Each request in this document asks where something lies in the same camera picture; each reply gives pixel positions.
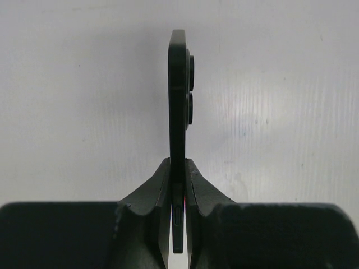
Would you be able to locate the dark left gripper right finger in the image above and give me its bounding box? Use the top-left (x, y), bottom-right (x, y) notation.
top-left (186, 159), bottom-right (358, 268)

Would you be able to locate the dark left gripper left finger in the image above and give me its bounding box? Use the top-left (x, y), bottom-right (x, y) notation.
top-left (1, 159), bottom-right (170, 268)

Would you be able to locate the black smartphone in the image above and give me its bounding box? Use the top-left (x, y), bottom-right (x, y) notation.
top-left (168, 29), bottom-right (195, 254)

